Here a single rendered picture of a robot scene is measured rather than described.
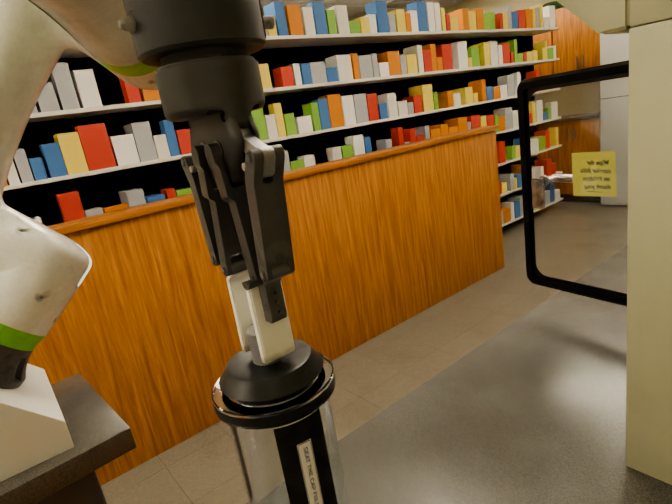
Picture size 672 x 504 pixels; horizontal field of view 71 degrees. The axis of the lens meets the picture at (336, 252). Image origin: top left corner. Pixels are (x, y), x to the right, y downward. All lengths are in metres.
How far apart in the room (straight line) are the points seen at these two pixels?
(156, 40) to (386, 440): 0.56
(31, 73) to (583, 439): 0.92
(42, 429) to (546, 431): 0.74
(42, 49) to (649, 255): 0.83
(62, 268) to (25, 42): 0.34
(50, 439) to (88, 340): 1.38
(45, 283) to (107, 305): 1.36
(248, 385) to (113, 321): 1.89
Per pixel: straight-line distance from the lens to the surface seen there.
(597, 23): 0.55
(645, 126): 0.53
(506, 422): 0.73
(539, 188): 0.96
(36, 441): 0.90
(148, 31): 0.36
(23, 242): 0.90
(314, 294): 2.71
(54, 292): 0.90
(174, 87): 0.36
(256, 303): 0.38
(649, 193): 0.54
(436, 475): 0.65
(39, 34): 0.86
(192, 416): 2.55
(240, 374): 0.41
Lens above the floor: 1.37
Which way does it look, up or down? 15 degrees down
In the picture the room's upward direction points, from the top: 9 degrees counter-clockwise
